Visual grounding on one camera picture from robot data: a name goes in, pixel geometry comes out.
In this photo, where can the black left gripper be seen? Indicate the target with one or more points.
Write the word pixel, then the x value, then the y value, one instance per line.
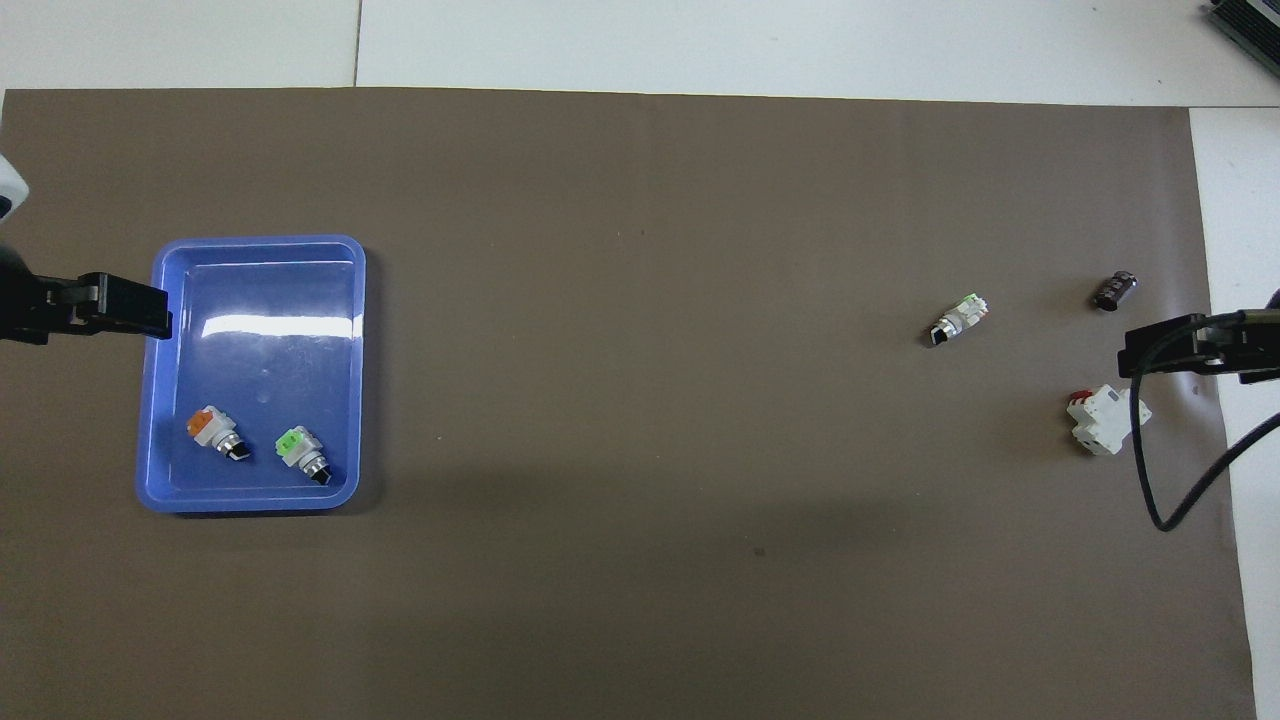
pixel 40 305

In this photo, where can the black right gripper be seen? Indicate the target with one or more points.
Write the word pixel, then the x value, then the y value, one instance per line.
pixel 1255 345

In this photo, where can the selector switch orange green block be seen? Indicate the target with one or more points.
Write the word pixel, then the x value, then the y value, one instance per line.
pixel 298 448

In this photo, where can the dark cylindrical capacitor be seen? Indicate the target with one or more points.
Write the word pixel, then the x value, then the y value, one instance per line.
pixel 1114 291

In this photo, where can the white circuit breaker red lever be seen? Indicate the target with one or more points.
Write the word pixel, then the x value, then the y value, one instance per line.
pixel 1100 420

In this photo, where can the blue plastic tray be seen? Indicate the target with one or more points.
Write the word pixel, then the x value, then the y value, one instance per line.
pixel 300 380

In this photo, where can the black finned power unit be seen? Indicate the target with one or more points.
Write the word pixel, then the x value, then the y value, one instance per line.
pixel 1250 18

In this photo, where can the brown paper table mat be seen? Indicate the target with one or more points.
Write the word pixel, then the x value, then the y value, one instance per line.
pixel 640 500

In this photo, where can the orange-backed selector switch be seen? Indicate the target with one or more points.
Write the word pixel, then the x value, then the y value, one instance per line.
pixel 212 428

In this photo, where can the green-backed selector switch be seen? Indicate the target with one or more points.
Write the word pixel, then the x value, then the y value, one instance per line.
pixel 958 320

